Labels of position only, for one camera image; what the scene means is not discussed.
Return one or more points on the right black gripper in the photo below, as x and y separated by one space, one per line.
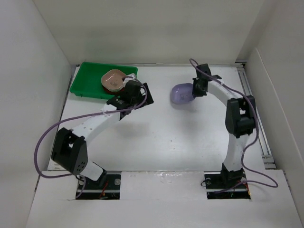
196 93

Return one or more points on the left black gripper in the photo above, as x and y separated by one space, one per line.
141 97

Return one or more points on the purple square bowl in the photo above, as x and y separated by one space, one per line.
182 94

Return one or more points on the red round plate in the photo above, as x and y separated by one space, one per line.
112 92

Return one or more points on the pink square bowl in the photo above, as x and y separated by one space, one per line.
113 80

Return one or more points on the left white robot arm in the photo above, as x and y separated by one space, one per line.
70 147

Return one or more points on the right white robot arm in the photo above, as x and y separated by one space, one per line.
239 122

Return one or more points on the green plastic bin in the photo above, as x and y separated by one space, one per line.
87 80

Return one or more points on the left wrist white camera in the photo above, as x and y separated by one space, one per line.
129 77

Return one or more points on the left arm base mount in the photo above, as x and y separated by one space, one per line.
109 190

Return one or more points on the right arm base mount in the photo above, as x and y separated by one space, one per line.
217 189

